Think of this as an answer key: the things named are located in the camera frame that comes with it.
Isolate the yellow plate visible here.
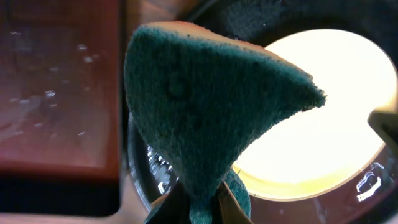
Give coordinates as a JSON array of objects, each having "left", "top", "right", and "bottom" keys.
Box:
[{"left": 233, "top": 29, "right": 397, "bottom": 201}]

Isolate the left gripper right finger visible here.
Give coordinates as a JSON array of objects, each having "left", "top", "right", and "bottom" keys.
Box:
[{"left": 216, "top": 182, "right": 252, "bottom": 224}]

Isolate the black rectangular tray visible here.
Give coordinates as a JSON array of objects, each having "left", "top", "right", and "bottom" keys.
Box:
[{"left": 1, "top": 0, "right": 124, "bottom": 217}]

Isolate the green yellow sponge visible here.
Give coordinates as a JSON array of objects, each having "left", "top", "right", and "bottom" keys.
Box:
[{"left": 123, "top": 21, "right": 326, "bottom": 224}]

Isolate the black round tray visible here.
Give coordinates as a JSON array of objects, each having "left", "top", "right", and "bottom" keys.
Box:
[{"left": 126, "top": 0, "right": 398, "bottom": 224}]

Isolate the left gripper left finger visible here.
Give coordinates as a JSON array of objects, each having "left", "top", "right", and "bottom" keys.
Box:
[{"left": 145, "top": 182, "right": 190, "bottom": 224}]

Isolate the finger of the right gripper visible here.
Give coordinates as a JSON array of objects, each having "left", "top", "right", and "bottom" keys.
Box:
[{"left": 368, "top": 110, "right": 397, "bottom": 156}]

